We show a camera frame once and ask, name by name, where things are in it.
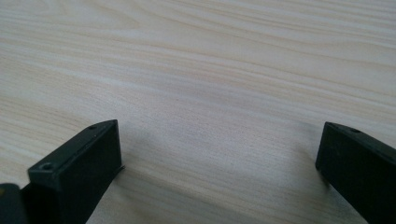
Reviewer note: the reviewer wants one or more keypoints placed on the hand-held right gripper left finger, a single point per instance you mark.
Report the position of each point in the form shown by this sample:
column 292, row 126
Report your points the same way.
column 77, row 174

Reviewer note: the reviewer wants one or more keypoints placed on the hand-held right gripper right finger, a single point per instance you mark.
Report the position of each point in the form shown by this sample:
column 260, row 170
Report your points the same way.
column 361, row 168

